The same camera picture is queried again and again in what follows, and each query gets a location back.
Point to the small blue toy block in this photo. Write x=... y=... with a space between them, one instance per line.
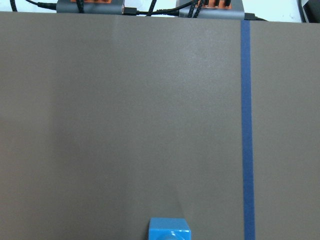
x=167 y=228

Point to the grey usb hub right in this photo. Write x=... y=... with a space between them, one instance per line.
x=222 y=9

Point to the grey usb hub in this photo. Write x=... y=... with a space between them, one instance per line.
x=222 y=9
x=109 y=7

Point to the grey usb hub left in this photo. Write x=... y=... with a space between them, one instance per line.
x=109 y=7

